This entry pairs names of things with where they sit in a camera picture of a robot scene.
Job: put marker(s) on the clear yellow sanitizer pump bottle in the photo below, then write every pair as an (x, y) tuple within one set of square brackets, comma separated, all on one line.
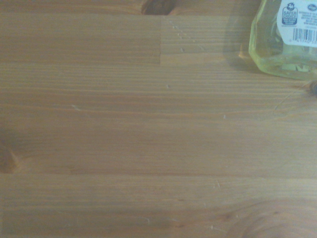
[(268, 47)]

